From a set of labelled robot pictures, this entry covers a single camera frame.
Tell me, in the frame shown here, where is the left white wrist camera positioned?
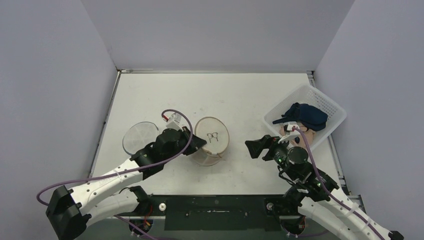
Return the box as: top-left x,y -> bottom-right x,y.
166,112 -> 182,131

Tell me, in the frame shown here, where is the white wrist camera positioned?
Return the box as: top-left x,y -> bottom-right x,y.
278,121 -> 301,143
166,112 -> 182,131

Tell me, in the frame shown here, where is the navy blue bra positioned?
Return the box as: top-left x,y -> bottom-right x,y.
272,102 -> 328,132

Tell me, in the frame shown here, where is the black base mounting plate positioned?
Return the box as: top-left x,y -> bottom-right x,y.
126,194 -> 305,232

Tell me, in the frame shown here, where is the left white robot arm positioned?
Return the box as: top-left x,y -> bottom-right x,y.
46,127 -> 207,240

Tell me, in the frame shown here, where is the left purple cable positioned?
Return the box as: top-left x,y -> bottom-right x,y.
36,109 -> 194,207

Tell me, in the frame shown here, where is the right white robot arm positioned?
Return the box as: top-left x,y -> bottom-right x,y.
245,135 -> 404,240

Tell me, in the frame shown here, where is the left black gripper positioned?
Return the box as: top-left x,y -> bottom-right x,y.
163,126 -> 207,163

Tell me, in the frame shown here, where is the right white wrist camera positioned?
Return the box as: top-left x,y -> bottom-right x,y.
278,121 -> 301,143

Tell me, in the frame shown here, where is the beige bra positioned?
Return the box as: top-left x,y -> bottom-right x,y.
279,123 -> 316,150

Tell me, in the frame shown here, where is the blue-trim mesh laundry bag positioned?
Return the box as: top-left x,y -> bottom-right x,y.
122,121 -> 159,155

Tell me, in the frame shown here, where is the white plastic basket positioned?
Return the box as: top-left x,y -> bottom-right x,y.
263,84 -> 347,150

